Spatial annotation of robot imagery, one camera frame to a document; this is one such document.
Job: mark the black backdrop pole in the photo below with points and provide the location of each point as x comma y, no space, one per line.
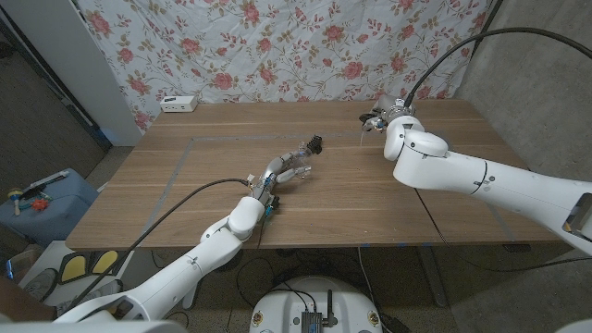
485,25

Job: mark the red toy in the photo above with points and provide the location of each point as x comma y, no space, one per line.
40,205

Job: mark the yellow toy maraca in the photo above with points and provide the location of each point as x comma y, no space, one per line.
15,196

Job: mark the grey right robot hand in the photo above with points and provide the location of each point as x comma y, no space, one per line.
388,111

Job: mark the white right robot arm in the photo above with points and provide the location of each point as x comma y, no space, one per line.
485,180

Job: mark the black hair claw clip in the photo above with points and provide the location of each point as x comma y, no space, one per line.
315,144

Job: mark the round black floor fan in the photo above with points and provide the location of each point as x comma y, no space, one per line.
229,261

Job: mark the yellow and black pad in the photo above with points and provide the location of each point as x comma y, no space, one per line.
83,266

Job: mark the blue storage box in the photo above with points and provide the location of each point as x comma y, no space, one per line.
60,217

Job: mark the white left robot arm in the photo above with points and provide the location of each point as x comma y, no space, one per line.
185,268

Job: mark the white robot torso base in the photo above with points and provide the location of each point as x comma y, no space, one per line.
287,305

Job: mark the white power strip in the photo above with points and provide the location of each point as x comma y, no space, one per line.
178,104

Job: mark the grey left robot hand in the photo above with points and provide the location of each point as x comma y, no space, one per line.
282,168

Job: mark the white wall panel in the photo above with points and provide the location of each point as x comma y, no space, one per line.
69,55

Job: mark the floral backdrop cloth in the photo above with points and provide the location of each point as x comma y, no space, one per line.
287,51

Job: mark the white table leg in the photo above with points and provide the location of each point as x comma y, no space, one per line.
189,298
432,277

